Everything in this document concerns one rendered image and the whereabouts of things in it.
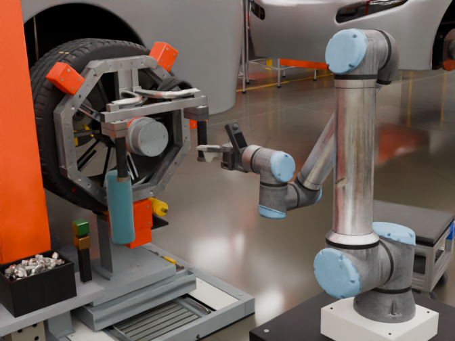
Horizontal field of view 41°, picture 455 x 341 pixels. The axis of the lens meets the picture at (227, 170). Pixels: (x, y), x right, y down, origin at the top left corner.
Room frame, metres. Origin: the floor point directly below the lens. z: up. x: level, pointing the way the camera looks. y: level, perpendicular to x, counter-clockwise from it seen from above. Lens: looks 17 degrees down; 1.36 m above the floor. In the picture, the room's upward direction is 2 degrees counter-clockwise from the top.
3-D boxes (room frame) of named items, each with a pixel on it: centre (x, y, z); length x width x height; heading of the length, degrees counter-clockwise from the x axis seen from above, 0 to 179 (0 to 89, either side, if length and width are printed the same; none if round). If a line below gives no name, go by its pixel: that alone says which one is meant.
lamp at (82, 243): (1.77, 0.47, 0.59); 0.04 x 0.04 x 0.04; 40
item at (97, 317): (2.35, 0.46, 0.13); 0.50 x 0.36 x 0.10; 130
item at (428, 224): (2.54, -0.78, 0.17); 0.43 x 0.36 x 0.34; 56
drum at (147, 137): (2.14, 0.32, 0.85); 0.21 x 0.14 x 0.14; 40
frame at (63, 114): (2.20, 0.37, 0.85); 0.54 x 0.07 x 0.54; 130
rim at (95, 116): (2.32, 0.48, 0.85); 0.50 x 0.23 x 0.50; 130
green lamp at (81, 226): (1.77, 0.47, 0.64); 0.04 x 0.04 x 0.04; 40
